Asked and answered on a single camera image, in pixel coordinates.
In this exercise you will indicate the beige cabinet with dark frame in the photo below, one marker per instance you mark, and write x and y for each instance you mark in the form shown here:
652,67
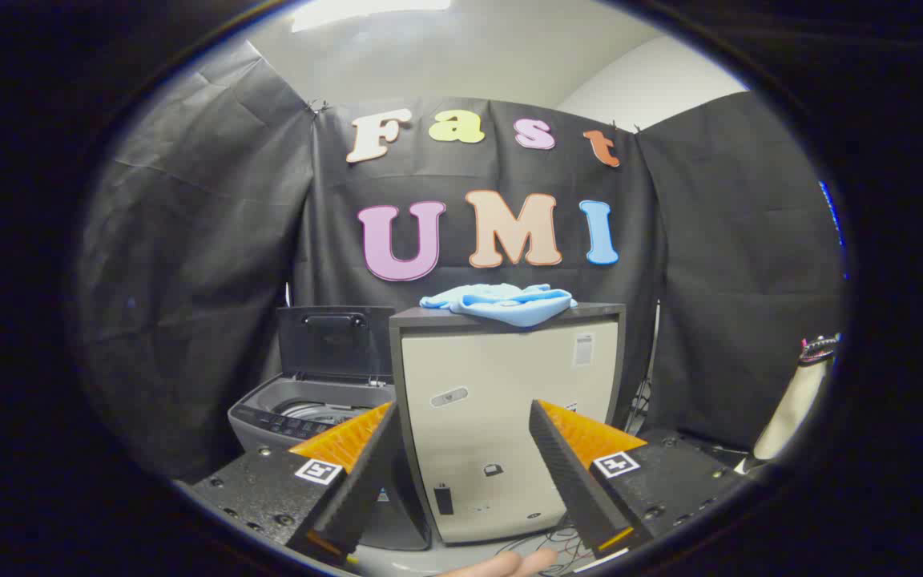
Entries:
493,377

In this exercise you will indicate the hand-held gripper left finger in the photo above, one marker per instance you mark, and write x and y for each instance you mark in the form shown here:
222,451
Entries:
373,473

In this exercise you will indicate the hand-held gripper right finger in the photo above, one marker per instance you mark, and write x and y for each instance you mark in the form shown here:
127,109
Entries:
570,473

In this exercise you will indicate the grey washing machine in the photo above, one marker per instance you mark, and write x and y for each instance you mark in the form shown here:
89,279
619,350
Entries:
269,401

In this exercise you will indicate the light blue shirt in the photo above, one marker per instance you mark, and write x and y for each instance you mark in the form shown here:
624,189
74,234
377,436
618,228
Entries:
509,308

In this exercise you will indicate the black backdrop cloth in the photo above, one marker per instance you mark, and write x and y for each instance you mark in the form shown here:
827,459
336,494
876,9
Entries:
229,240

